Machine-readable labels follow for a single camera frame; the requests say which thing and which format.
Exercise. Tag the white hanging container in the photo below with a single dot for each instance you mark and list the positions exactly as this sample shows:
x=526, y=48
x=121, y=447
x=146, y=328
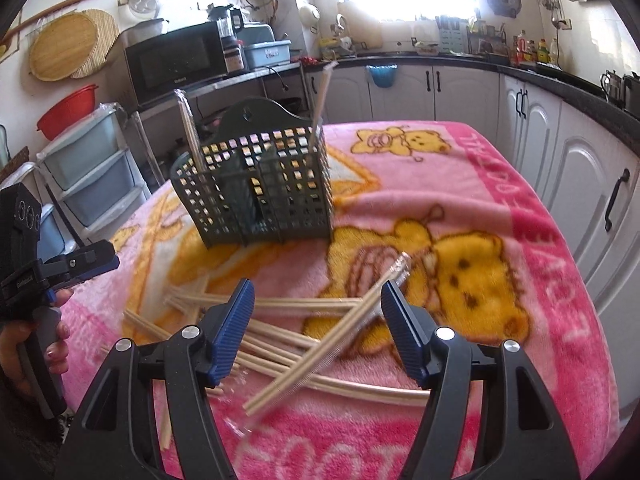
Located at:
x=310, y=15

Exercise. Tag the round woven bamboo tray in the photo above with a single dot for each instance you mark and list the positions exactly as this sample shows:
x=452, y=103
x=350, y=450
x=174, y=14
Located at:
x=62, y=47
x=107, y=40

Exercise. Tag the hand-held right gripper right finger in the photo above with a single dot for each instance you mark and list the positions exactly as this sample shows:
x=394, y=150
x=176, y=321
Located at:
x=404, y=335

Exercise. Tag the long wooden pole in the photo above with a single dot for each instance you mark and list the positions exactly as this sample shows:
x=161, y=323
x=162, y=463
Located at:
x=60, y=7

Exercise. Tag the black microwave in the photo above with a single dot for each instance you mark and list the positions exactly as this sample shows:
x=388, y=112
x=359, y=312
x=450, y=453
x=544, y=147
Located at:
x=172, y=62

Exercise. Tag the red plastic basin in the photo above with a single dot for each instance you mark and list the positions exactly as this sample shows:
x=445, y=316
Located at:
x=67, y=112

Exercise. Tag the hanging cooking tools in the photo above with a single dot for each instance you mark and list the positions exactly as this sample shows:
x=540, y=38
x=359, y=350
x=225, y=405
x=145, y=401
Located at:
x=550, y=0

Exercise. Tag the plastic drawer unit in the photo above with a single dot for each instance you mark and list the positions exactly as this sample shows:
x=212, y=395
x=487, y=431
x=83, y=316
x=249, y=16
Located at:
x=90, y=160

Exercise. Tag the blue hanging cabinet bin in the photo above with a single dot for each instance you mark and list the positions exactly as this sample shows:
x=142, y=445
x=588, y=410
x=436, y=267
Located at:
x=381, y=75

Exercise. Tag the blue plastic bin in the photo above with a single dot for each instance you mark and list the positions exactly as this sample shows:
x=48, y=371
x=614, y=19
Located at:
x=267, y=55

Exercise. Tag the clear plastic food cover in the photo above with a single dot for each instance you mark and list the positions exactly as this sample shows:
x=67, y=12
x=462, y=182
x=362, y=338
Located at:
x=146, y=2

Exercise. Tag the chopsticks pair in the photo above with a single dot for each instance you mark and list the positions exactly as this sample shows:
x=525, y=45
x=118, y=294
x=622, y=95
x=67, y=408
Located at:
x=191, y=132
x=318, y=102

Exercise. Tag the black plastic utensil basket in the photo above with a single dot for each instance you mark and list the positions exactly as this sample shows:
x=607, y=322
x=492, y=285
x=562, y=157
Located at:
x=260, y=195

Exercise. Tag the pink printed bear blanket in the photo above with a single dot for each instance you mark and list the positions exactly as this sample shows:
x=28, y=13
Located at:
x=480, y=200

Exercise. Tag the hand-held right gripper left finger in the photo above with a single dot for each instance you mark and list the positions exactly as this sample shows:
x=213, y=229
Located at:
x=234, y=332

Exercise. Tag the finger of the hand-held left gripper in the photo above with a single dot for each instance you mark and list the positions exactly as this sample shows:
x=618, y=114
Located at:
x=111, y=262

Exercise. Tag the row of condiment bottles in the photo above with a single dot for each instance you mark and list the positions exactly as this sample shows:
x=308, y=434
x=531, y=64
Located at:
x=535, y=50

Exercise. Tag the black countertop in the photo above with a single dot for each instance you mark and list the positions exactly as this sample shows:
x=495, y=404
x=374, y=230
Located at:
x=550, y=77

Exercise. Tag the light blue appliance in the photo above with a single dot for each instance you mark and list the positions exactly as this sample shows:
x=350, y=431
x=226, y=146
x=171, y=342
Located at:
x=255, y=31

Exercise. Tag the blender jar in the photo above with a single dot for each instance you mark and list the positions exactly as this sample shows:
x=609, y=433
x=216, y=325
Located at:
x=232, y=55

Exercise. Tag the person's left hand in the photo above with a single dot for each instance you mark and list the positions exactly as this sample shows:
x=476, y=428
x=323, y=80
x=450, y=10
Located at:
x=59, y=347

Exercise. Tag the steel lidded pot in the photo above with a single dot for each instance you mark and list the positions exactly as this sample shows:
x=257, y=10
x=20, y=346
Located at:
x=631, y=91

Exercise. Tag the steel kettle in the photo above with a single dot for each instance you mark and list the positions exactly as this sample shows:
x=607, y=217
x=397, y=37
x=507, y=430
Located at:
x=611, y=85

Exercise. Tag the black electric kettle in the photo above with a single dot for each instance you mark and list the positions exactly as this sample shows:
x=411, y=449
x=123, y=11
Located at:
x=227, y=17

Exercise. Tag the pile of chopsticks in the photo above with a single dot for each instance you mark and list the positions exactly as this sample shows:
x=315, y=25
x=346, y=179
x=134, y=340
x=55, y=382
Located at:
x=300, y=370

